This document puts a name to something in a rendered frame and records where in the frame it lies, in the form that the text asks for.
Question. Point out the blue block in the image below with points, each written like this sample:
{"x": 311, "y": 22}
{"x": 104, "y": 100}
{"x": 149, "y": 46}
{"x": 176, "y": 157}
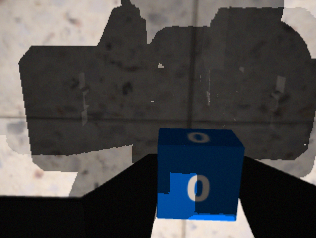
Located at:
{"x": 199, "y": 174}

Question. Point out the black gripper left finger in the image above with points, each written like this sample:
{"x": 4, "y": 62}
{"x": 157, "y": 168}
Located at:
{"x": 122, "y": 207}

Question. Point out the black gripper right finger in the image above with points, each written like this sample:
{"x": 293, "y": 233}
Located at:
{"x": 275, "y": 203}

